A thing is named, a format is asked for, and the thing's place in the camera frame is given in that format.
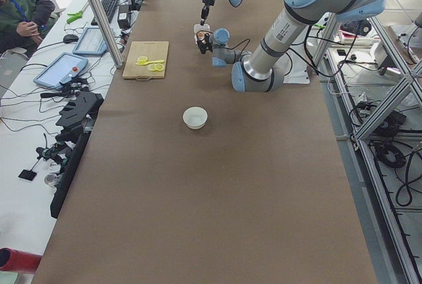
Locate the clear plastic egg box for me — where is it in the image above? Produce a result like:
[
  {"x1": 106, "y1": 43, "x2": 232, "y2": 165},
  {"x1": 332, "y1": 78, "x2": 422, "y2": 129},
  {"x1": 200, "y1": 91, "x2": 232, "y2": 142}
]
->
[{"x1": 193, "y1": 23, "x2": 212, "y2": 45}]

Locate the wooden cutting board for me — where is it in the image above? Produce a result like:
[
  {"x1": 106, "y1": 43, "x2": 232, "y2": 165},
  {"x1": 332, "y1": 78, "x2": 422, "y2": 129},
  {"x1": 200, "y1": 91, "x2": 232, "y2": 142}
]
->
[{"x1": 122, "y1": 42, "x2": 169, "y2": 80}]

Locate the white bowl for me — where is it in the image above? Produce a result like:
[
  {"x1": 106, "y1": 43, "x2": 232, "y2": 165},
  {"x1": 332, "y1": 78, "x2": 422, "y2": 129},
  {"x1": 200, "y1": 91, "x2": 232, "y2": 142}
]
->
[{"x1": 183, "y1": 107, "x2": 208, "y2": 130}]

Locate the black power adapter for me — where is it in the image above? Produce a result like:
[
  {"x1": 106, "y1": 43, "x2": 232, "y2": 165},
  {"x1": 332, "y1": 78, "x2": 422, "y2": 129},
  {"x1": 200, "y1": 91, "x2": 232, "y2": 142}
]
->
[{"x1": 117, "y1": 4, "x2": 131, "y2": 29}]

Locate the black keyboard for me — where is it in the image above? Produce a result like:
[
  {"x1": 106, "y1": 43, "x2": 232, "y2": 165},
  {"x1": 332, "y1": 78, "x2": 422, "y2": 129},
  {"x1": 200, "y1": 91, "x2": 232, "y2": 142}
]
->
[{"x1": 101, "y1": 0, "x2": 119, "y2": 23}]

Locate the white pillar with base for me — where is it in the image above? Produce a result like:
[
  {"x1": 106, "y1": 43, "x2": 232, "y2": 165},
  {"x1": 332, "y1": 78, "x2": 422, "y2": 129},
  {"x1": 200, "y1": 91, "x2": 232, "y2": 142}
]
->
[{"x1": 283, "y1": 45, "x2": 310, "y2": 84}]

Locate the blue teach pendant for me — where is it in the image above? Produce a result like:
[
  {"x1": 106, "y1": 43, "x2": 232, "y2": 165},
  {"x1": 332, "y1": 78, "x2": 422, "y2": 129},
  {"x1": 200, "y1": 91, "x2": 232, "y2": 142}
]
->
[
  {"x1": 73, "y1": 26, "x2": 107, "y2": 57},
  {"x1": 33, "y1": 53, "x2": 88, "y2": 89}
]

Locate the black computer mouse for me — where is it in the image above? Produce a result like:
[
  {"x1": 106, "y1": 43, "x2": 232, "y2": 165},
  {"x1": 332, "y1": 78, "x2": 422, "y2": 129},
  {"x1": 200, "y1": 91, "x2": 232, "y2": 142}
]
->
[{"x1": 63, "y1": 34, "x2": 78, "y2": 43}]

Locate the black stand rack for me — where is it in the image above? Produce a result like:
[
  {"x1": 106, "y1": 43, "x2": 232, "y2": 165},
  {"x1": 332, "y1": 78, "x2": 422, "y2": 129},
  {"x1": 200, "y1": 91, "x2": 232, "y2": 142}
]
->
[{"x1": 50, "y1": 92, "x2": 104, "y2": 218}]

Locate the person in green jacket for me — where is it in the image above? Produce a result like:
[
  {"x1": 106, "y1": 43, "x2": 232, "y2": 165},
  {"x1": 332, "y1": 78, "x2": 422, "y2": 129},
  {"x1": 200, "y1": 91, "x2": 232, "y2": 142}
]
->
[{"x1": 1, "y1": 0, "x2": 58, "y2": 56}]

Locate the red cylinder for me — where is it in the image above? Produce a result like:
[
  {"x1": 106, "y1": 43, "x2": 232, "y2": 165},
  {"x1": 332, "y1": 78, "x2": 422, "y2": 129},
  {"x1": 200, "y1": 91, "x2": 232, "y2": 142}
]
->
[{"x1": 1, "y1": 248, "x2": 42, "y2": 274}]

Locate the aluminium frame post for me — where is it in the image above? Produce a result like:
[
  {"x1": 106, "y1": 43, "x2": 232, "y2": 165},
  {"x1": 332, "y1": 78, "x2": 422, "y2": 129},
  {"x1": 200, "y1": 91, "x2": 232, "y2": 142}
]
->
[{"x1": 88, "y1": 0, "x2": 123, "y2": 69}]

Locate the green handled tool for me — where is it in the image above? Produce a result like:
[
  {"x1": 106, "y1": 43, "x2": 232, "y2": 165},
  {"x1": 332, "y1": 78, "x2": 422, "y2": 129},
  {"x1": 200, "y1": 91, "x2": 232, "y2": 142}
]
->
[{"x1": 66, "y1": 11, "x2": 83, "y2": 24}]

